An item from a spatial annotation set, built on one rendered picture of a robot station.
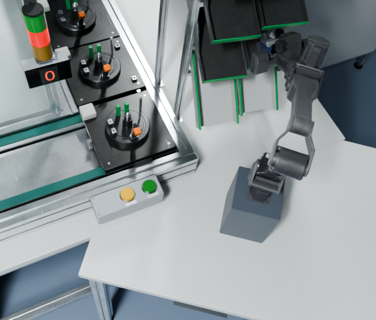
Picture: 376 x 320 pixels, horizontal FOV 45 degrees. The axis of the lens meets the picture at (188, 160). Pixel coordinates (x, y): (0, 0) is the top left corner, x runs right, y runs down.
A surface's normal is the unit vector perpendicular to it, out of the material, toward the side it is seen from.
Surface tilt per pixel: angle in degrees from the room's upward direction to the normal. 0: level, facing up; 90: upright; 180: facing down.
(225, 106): 45
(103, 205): 0
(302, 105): 24
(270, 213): 0
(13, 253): 0
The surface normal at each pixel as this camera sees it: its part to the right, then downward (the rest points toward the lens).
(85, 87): 0.11, -0.48
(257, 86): 0.26, 0.26
